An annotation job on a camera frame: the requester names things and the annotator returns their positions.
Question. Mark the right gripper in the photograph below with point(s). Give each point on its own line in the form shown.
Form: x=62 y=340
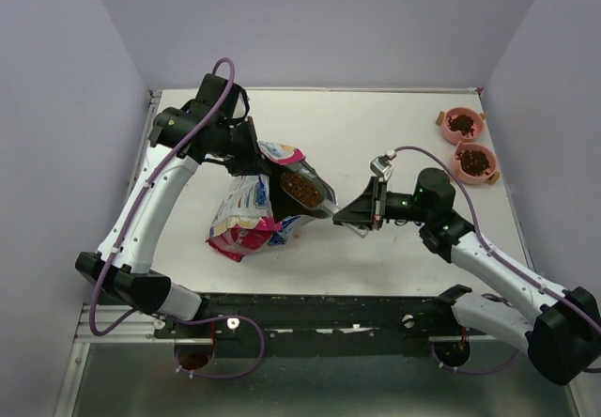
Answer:
x=368 y=208

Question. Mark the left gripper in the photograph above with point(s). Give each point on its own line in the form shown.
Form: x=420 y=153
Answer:
x=254 y=162

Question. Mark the clear plastic scoop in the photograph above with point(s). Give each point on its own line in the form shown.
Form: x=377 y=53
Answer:
x=285 y=206

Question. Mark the brown kibble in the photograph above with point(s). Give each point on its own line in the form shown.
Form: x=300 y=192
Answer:
x=474 y=162
x=301 y=189

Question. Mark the cat food bag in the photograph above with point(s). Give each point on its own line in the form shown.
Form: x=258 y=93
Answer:
x=244 y=223

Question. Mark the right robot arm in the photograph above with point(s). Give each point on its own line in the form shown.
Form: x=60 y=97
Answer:
x=558 y=329

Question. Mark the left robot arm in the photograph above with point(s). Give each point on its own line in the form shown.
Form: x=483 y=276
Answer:
x=213 y=126

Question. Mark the brown kibble in bowl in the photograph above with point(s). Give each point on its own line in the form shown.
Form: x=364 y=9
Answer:
x=474 y=162

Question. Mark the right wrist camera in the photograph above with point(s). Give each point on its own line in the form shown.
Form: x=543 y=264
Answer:
x=382 y=165

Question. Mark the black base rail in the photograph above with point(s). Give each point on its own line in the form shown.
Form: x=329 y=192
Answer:
x=307 y=326

